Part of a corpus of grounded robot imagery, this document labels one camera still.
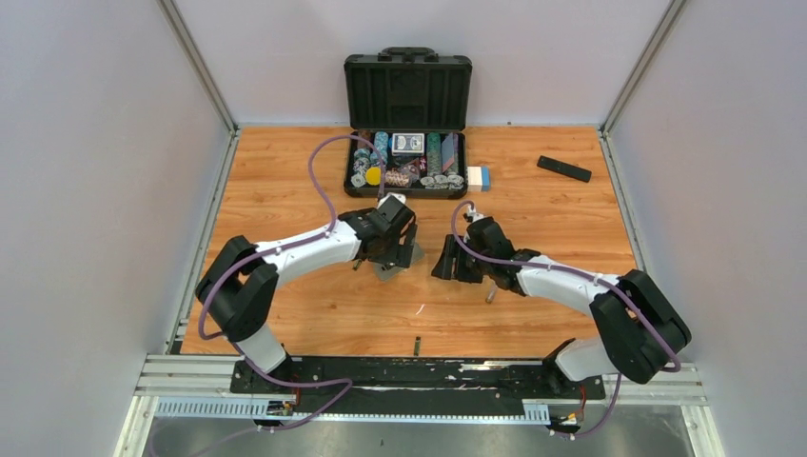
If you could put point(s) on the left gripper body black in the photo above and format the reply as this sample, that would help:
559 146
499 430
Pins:
385 238

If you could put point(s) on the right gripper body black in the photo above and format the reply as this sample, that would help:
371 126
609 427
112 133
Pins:
483 265

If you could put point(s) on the grey remote control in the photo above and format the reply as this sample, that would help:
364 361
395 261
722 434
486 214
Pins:
396 259

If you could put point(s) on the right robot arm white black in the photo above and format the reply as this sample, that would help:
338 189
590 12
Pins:
639 332

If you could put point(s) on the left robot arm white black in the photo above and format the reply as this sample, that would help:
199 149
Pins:
237 289

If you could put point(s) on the black remote control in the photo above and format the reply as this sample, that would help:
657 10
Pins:
564 169

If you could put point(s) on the yellow poker chip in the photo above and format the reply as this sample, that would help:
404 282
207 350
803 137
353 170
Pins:
374 176

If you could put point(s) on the white blue card box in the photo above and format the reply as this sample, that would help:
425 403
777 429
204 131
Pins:
478 179

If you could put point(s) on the blue playing card deck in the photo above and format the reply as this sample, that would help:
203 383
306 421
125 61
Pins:
407 143

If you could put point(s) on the teal poker chip stack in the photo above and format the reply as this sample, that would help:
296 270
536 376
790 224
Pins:
380 153

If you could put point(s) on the green poker chip stack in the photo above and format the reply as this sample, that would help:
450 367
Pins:
433 154

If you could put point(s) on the black poker chip case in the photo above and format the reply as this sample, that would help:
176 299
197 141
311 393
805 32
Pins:
407 90

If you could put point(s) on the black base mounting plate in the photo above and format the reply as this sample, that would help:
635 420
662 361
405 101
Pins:
417 386

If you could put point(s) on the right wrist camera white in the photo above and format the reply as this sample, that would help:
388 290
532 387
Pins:
472 216

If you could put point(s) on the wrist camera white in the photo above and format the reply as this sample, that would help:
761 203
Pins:
394 197
472 216

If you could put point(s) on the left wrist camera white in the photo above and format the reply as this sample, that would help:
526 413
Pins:
394 197

